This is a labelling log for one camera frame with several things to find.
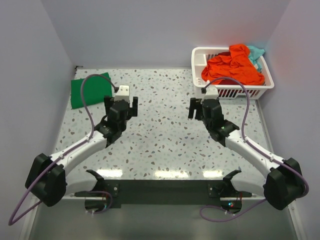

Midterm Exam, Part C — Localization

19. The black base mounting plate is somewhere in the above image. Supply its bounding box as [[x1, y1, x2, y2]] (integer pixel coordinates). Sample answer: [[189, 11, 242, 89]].
[[74, 179, 252, 211]]

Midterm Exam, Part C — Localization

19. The white plastic basket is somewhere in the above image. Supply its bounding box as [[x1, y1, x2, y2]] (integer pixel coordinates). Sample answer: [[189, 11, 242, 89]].
[[191, 44, 275, 100]]

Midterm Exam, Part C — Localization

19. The teal t-shirt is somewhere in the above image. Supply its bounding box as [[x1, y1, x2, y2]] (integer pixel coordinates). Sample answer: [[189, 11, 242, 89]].
[[247, 45, 265, 71]]

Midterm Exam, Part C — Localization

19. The orange t-shirt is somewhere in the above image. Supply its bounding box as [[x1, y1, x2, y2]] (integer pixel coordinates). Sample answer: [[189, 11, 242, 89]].
[[201, 44, 265, 86]]

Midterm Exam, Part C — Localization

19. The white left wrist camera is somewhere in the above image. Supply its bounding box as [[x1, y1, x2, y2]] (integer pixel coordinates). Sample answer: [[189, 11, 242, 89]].
[[114, 85, 130, 103]]

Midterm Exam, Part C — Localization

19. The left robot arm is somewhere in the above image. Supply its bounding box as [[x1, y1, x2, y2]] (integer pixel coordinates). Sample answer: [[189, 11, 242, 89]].
[[25, 96, 139, 207]]

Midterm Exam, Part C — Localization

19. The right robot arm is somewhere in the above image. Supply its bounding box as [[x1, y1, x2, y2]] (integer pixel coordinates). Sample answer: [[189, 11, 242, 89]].
[[188, 97, 310, 210]]

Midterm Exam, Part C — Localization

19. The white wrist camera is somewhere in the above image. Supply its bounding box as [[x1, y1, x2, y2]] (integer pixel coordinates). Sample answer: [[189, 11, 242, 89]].
[[201, 84, 219, 102], [114, 85, 130, 103]]

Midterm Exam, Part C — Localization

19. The green t-shirt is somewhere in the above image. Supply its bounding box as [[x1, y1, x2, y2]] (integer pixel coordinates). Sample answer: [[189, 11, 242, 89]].
[[70, 76, 113, 109]]

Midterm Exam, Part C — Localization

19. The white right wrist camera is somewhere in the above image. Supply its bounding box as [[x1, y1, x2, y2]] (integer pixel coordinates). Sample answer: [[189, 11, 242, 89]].
[[201, 84, 219, 102]]

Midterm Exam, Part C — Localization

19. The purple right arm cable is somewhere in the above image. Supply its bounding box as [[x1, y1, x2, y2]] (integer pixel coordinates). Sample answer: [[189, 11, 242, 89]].
[[199, 76, 310, 222]]

